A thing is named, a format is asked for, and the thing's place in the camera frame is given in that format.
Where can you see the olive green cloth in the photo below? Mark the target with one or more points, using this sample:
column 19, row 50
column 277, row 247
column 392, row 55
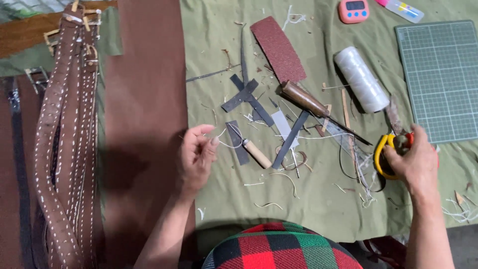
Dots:
column 321, row 194

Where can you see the green cutting mat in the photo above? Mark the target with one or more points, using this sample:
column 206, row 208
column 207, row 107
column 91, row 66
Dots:
column 442, row 78

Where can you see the white paper strip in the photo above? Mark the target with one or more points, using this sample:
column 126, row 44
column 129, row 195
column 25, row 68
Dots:
column 282, row 125

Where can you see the white thread spool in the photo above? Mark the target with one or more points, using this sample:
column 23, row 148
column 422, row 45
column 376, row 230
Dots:
column 360, row 78

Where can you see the bundle of stitched brown belts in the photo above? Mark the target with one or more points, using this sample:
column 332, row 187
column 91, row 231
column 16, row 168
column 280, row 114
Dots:
column 67, row 149

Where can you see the thin dark pointed blade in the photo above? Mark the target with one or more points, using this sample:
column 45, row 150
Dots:
column 244, row 56

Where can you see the clear bottle with pink cap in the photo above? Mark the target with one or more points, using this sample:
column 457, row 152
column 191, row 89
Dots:
column 403, row 8

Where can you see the long wooden stick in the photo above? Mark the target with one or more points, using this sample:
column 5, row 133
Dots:
column 346, row 112

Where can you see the brown leather sheet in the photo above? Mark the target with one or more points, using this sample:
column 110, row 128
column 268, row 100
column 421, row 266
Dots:
column 145, row 112

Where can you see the person's left hand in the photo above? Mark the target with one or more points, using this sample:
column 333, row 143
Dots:
column 194, row 164

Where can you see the clear plastic ruler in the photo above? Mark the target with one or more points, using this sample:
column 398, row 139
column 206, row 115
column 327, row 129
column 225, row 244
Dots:
column 336, row 129

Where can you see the pink digital timer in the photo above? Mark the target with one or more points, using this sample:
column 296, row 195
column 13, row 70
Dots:
column 353, row 11

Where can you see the red green plaid clothing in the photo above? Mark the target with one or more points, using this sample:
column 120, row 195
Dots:
column 280, row 248

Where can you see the black belt with metal buckle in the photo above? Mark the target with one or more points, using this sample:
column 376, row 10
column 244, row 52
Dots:
column 20, row 168

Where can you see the person's right hand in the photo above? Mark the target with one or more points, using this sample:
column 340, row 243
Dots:
column 418, row 166

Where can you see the green fabric piece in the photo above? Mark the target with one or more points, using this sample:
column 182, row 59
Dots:
column 22, row 61

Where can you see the short wooden stick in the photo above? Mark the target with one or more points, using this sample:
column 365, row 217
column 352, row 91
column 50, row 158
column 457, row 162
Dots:
column 326, row 117

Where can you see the white thread strand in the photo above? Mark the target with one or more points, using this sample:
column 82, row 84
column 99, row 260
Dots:
column 227, row 144

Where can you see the short grey leather strip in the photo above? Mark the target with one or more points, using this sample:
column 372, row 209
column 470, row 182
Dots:
column 239, row 98

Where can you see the long dark leather strip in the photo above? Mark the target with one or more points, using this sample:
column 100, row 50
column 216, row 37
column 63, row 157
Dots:
column 289, row 142

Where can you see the thin metal rod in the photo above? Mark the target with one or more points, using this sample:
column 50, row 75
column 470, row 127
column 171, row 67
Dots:
column 209, row 74

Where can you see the dark crossed leather strip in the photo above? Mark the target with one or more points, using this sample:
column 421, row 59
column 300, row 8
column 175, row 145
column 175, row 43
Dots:
column 261, row 110

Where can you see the reddish brown sandpaper piece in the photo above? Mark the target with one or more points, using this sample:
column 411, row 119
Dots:
column 278, row 48

